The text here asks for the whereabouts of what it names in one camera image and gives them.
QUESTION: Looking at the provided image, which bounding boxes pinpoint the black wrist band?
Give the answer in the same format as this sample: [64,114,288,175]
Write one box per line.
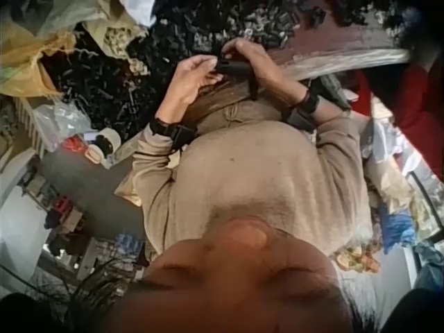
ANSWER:
[149,116,198,151]
[284,89,322,132]

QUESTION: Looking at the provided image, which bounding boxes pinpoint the white tape roll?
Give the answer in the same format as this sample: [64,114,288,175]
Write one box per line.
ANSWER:
[85,127,122,164]

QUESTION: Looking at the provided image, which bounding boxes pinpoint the blue plastic bag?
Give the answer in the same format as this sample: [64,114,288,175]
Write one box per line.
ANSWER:
[379,204,416,254]

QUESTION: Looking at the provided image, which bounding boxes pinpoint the clear plastic bag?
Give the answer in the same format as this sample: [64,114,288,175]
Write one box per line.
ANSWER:
[33,102,93,152]

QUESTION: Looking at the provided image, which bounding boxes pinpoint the yellow woven sack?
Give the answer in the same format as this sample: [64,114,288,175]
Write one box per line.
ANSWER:
[0,13,150,98]

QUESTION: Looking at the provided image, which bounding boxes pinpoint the small red object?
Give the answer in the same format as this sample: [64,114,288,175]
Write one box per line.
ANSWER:
[62,136,86,151]

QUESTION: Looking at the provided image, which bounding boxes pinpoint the black plastic part with strap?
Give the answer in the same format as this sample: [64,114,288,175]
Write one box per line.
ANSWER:
[214,59,259,101]

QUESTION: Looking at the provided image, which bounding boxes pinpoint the person's right hand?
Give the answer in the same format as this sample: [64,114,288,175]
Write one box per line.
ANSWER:
[221,37,309,109]

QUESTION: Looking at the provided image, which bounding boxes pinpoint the red cloth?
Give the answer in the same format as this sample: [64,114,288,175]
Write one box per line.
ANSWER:
[350,64,441,138]

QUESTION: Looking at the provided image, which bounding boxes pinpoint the heap of black plastic parts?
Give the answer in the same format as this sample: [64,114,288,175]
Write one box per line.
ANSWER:
[37,0,420,139]

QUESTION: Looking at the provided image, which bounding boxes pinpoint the person's legs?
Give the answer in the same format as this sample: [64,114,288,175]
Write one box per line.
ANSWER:
[189,78,291,135]

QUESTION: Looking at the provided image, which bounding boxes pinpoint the clear plastic sheet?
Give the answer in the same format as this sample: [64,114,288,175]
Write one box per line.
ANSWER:
[280,46,412,83]

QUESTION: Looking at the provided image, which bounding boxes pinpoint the person's left hand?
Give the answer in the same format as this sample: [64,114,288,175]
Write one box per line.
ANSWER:
[156,55,225,123]

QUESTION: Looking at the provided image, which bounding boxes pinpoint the white ribbed plastic crate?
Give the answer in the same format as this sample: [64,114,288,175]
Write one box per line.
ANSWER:
[12,95,53,157]

